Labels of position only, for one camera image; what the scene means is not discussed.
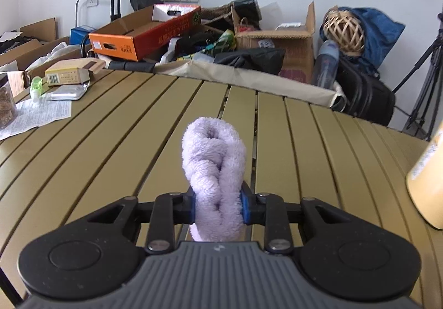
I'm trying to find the yellow thermos jug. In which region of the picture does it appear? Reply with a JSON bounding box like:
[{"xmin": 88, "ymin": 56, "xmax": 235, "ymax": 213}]
[{"xmin": 406, "ymin": 131, "xmax": 443, "ymax": 230}]

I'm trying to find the clear jar of snacks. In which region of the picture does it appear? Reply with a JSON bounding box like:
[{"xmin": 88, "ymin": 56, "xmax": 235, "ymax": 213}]
[{"xmin": 0, "ymin": 72, "xmax": 19, "ymax": 130}]

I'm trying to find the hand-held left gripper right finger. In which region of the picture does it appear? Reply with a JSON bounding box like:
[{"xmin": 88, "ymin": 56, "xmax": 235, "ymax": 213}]
[{"xmin": 240, "ymin": 181, "xmax": 347, "ymax": 256}]

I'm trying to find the woven rattan ball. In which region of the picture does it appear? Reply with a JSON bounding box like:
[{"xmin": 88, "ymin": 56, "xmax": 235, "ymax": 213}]
[{"xmin": 323, "ymin": 6, "xmax": 365, "ymax": 53}]

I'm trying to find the black camera tripod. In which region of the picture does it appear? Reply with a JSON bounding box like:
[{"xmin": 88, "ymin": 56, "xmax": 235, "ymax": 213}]
[{"xmin": 393, "ymin": 11, "xmax": 443, "ymax": 141}]

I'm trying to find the brown cardboard box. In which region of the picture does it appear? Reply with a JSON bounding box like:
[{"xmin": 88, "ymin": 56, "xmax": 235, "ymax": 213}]
[{"xmin": 232, "ymin": 1, "xmax": 316, "ymax": 83}]

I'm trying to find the orange cardboard box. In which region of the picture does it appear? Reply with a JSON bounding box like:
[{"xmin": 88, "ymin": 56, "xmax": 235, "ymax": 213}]
[{"xmin": 88, "ymin": 4, "xmax": 201, "ymax": 62}]

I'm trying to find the small green bottle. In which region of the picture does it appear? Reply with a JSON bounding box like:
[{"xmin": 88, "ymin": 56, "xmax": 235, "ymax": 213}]
[{"xmin": 29, "ymin": 76, "xmax": 43, "ymax": 102}]

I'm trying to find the blue water bottle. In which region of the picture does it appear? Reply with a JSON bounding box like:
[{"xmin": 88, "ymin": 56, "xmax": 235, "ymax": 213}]
[{"xmin": 313, "ymin": 40, "xmax": 340, "ymax": 88}]

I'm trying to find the small blue box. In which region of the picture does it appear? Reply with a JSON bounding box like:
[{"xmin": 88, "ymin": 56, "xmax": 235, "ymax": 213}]
[{"xmin": 70, "ymin": 26, "xmax": 92, "ymax": 45}]

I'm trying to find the tan folding table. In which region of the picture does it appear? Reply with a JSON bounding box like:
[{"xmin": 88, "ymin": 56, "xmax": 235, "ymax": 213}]
[{"xmin": 0, "ymin": 68, "xmax": 443, "ymax": 306}]

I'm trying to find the white plastic handle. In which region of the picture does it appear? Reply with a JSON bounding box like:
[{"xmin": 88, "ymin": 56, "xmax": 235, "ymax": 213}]
[{"xmin": 160, "ymin": 38, "xmax": 182, "ymax": 64}]

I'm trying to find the open cardboard box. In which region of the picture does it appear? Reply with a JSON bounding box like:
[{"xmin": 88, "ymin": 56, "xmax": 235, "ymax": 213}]
[
  {"xmin": 0, "ymin": 17, "xmax": 70, "ymax": 69},
  {"xmin": 24, "ymin": 46, "xmax": 91, "ymax": 80}
]

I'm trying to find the small tan carton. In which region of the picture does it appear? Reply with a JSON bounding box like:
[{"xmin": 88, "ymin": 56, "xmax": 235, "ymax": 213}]
[{"xmin": 44, "ymin": 59, "xmax": 106, "ymax": 87}]

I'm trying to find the green patterned bag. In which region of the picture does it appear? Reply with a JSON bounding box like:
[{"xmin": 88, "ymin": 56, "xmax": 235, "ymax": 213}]
[{"xmin": 202, "ymin": 29, "xmax": 236, "ymax": 53}]

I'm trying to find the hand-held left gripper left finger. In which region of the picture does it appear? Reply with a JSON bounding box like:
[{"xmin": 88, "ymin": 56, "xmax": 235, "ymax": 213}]
[{"xmin": 86, "ymin": 189, "xmax": 197, "ymax": 256}]

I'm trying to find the blue fabric bag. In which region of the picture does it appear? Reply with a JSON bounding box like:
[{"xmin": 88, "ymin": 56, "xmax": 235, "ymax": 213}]
[{"xmin": 319, "ymin": 7, "xmax": 405, "ymax": 78}]

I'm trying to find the printed paper sheet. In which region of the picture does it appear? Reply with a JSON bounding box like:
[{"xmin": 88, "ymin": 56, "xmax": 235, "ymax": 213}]
[{"xmin": 0, "ymin": 98, "xmax": 73, "ymax": 141}]

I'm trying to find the black cloth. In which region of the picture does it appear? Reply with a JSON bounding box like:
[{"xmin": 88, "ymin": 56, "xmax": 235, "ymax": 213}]
[{"xmin": 214, "ymin": 47, "xmax": 286, "ymax": 76}]

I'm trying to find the black suitcase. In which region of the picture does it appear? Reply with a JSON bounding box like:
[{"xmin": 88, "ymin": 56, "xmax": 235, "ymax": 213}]
[{"xmin": 334, "ymin": 58, "xmax": 396, "ymax": 126}]

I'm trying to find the silver foil packet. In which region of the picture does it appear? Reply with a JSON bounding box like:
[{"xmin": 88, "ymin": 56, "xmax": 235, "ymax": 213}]
[{"xmin": 45, "ymin": 83, "xmax": 91, "ymax": 102}]

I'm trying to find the small black pouch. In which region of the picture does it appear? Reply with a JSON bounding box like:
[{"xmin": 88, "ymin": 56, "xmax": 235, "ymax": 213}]
[{"xmin": 233, "ymin": 0, "xmax": 262, "ymax": 27}]

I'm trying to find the lavender towel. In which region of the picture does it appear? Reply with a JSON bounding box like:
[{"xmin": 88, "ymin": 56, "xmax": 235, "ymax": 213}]
[{"xmin": 181, "ymin": 117, "xmax": 247, "ymax": 242}]

